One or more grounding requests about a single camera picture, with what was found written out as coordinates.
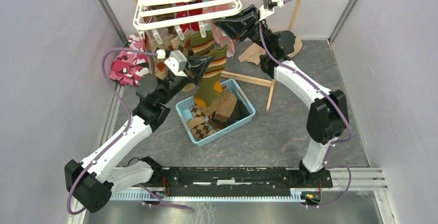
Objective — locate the red snowflake sock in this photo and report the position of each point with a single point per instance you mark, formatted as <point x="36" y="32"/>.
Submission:
<point x="194" y="26"/>

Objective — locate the small argyle sock in basket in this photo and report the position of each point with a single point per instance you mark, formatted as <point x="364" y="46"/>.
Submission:
<point x="199" y="125"/>

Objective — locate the green orange striped sock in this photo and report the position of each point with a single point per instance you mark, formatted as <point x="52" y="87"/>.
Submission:
<point x="210" y="88"/>
<point x="202" y="45"/>

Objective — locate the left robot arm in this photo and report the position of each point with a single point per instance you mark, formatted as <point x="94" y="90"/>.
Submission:
<point x="96" y="178"/>

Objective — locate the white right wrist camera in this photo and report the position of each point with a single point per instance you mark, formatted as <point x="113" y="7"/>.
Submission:
<point x="268" y="8"/>

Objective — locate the white plastic clip hanger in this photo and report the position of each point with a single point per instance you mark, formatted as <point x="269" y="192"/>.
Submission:
<point x="146" y="9"/>

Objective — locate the tan ribbed sock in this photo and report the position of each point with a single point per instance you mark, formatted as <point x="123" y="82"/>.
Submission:
<point x="227" y="111"/>

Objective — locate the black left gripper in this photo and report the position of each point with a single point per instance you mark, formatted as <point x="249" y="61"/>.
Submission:
<point x="195" y="66"/>

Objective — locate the argyle patterned sock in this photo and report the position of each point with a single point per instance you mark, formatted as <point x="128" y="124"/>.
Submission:
<point x="161" y="69"/>
<point x="185" y="47"/>

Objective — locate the brown cream striped sock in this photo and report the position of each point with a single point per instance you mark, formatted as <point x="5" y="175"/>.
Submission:
<point x="164" y="16"/>

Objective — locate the beige crumpled cloth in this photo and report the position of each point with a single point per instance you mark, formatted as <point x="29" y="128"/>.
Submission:
<point x="253" y="53"/>

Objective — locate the light blue plastic basket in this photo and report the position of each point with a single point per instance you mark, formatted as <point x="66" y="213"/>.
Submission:
<point x="183" y="109"/>

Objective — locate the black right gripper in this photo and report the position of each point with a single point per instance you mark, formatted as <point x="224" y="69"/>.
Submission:
<point x="237" y="28"/>

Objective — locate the pink camouflage cloth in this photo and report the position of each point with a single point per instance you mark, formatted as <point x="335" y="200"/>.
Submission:
<point x="128" y="67"/>

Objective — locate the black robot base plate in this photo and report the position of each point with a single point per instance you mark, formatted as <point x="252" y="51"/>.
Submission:
<point x="228" y="184"/>

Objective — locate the wooden hanger stand frame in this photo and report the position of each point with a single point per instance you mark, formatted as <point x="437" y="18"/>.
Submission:
<point x="258" y="81"/>

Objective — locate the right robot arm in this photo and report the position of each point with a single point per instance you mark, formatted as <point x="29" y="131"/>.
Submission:
<point x="327" y="109"/>

